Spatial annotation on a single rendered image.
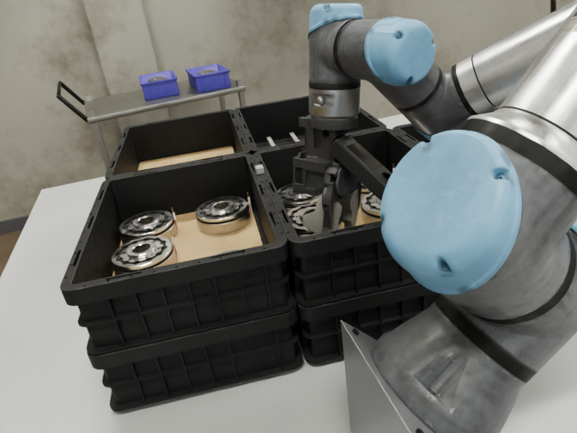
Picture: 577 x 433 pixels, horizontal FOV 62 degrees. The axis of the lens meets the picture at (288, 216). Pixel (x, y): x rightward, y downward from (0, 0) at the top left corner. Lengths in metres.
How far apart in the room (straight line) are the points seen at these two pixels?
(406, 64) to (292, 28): 2.69
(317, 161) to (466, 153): 0.37
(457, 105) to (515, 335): 0.32
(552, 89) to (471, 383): 0.26
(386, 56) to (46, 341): 0.77
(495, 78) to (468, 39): 3.20
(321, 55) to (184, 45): 2.49
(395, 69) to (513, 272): 0.29
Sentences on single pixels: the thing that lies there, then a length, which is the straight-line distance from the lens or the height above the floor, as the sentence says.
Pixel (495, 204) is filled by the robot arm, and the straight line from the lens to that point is 0.35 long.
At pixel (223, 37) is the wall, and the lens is 3.17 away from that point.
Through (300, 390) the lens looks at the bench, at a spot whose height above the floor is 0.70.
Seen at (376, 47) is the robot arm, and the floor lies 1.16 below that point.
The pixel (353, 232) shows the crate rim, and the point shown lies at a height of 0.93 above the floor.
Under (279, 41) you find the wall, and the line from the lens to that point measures 3.25.
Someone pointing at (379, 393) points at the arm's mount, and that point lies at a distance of 0.50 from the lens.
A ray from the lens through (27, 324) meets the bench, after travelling 1.09.
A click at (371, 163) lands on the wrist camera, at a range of 0.71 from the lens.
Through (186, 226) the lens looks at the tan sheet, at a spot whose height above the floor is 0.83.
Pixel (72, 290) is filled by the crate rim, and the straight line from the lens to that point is 0.66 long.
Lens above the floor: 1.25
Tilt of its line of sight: 27 degrees down
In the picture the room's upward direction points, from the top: 8 degrees counter-clockwise
